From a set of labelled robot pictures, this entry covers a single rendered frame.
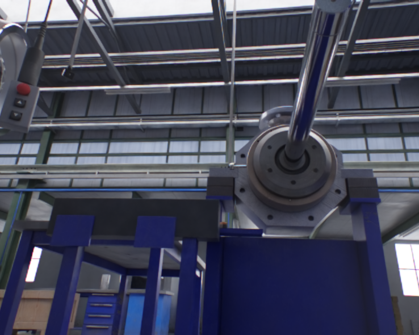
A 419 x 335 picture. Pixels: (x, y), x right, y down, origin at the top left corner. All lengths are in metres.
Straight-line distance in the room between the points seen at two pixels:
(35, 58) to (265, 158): 0.87
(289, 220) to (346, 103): 8.27
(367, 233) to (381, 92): 8.61
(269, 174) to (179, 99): 8.54
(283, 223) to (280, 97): 8.18
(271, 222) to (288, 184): 0.20
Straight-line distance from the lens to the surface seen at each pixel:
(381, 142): 9.40
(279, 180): 1.40
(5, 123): 1.02
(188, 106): 9.67
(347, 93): 9.84
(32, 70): 1.09
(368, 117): 9.01
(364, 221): 1.57
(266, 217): 1.52
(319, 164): 1.45
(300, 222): 1.52
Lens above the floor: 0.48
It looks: 23 degrees up
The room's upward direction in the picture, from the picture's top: 3 degrees clockwise
